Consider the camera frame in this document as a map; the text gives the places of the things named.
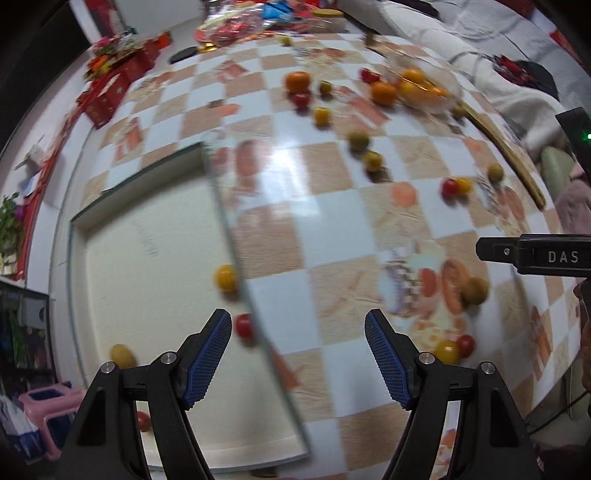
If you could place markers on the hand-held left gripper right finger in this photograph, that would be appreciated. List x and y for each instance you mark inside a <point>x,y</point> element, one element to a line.
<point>388,364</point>

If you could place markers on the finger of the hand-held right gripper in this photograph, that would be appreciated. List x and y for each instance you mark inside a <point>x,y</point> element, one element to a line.
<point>531,256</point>

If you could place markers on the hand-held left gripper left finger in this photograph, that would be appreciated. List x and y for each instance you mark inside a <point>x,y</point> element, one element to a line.
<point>210,360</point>

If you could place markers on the green cherry tomato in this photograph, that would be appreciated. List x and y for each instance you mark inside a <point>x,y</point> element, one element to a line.
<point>495,172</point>
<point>358,141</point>
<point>458,111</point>
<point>325,87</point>
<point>475,290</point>

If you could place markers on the rectangular glass tray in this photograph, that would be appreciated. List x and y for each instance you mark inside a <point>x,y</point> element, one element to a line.
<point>152,258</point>

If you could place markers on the person's right hand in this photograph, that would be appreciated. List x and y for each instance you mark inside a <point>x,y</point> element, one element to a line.
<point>582,297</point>

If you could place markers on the pale green pillow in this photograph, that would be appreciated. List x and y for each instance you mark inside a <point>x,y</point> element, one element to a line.
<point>556,167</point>

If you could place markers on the red cherry tomato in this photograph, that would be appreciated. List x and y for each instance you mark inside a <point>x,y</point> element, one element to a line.
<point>449,188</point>
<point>244,326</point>
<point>143,421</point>
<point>368,75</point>
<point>466,345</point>
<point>301,99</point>

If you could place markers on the yellow cherry tomato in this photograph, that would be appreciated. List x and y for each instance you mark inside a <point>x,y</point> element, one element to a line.
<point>322,116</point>
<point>464,185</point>
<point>447,350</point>
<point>225,278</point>

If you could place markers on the pink cloth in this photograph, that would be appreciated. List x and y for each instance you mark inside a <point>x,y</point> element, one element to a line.
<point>572,198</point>

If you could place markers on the long wooden stick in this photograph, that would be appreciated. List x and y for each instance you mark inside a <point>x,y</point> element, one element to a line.
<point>505,154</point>

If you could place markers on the yellow-green cherry tomato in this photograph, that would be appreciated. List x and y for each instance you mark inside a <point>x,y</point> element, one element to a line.
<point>122,356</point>
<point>373,160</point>
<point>286,40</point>

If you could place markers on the clear glass bowl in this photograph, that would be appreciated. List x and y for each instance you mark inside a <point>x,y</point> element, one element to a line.
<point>427,87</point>

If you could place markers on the orange mandarin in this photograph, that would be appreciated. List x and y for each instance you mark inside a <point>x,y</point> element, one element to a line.
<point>298,82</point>
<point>413,76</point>
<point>384,93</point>
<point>422,94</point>

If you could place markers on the pink plastic stool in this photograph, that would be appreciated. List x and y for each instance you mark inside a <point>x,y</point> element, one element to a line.
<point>46,413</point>

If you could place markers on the green potted plant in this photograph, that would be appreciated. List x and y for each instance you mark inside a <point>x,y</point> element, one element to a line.
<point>11,224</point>

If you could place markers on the jar with yellow lid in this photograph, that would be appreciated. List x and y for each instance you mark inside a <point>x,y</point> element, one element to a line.
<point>330,19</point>

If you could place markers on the red gift box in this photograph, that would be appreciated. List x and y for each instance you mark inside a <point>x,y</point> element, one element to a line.
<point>138,60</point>
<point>104,99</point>

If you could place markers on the black round disc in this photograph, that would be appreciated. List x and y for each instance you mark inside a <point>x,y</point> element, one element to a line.
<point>182,55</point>

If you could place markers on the red plastic packaging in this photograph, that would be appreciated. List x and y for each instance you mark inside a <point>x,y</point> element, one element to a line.
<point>231,30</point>

